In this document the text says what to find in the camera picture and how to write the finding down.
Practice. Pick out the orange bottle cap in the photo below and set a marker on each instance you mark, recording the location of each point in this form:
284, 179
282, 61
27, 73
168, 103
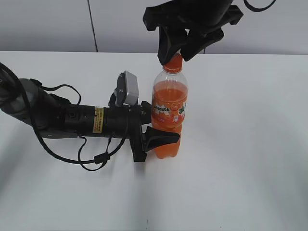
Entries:
174, 65

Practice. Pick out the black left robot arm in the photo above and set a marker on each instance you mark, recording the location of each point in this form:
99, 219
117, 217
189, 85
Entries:
54, 117

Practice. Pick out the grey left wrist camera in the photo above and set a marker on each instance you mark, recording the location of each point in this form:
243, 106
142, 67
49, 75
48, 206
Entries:
126, 91

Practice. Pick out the orange soda plastic bottle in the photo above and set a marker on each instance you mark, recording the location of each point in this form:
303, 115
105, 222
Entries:
169, 98

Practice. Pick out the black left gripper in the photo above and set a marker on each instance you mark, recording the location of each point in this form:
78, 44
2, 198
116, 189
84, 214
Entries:
125, 121

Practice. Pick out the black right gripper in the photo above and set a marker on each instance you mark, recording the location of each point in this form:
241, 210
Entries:
203, 16

